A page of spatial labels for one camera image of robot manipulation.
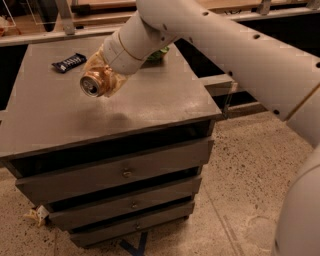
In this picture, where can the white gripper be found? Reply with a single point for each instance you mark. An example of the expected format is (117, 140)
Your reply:
(115, 55)

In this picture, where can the orange soda can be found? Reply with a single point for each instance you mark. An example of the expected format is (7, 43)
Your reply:
(96, 82)

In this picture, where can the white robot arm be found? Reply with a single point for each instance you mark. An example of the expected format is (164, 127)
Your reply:
(284, 79)

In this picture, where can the dark candy bar wrapper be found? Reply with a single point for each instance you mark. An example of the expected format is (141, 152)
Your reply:
(69, 63)

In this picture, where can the green chip bag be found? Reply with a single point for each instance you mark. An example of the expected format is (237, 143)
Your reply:
(158, 55)

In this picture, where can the grey drawer cabinet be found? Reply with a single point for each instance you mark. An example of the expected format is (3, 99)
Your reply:
(51, 125)

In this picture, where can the top grey drawer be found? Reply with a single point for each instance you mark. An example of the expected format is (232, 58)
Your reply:
(61, 185)

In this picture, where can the grey drawer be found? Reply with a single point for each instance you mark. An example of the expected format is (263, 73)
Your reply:
(132, 202)
(145, 221)
(61, 185)

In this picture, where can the middle grey drawer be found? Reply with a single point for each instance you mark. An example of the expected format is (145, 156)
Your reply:
(132, 202)

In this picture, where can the crumpled paper scrap on floor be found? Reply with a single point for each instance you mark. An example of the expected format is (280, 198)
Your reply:
(39, 214)

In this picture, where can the bottom grey drawer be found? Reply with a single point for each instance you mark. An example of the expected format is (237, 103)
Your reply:
(145, 221)

